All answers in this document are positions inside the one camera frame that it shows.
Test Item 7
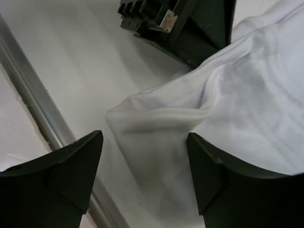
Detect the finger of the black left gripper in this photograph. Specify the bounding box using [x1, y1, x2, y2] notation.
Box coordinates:
[118, 0, 236, 68]

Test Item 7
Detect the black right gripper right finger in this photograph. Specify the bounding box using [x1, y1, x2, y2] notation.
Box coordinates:
[187, 133, 304, 228]

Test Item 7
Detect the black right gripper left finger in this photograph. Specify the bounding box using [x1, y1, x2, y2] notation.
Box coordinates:
[0, 130, 104, 228]

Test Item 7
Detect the white skirt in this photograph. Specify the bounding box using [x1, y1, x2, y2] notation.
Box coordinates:
[106, 0, 304, 228]

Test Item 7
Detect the aluminium table front rail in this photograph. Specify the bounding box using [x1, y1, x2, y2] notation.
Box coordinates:
[0, 18, 128, 228]

